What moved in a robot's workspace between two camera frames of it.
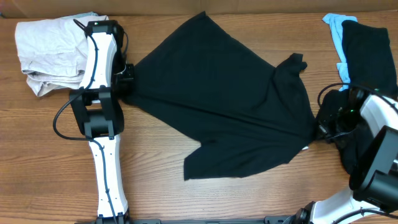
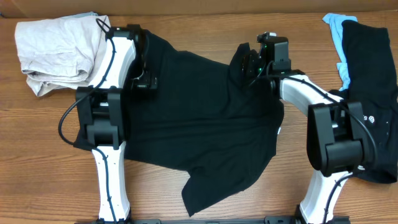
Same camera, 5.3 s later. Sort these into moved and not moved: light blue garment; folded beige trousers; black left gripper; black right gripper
Moved: black right gripper; black left gripper
Not moved: folded beige trousers; light blue garment
